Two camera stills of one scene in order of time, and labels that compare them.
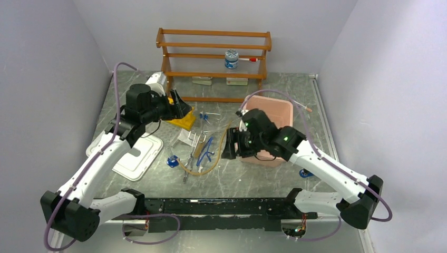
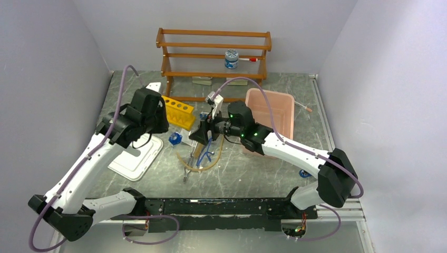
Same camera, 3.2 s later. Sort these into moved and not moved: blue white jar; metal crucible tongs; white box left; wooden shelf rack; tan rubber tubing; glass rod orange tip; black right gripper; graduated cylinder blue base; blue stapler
Moved: black right gripper; tan rubber tubing; graduated cylinder blue base
Not moved: blue white jar; metal crucible tongs; blue stapler; white box left; glass rod orange tip; wooden shelf rack
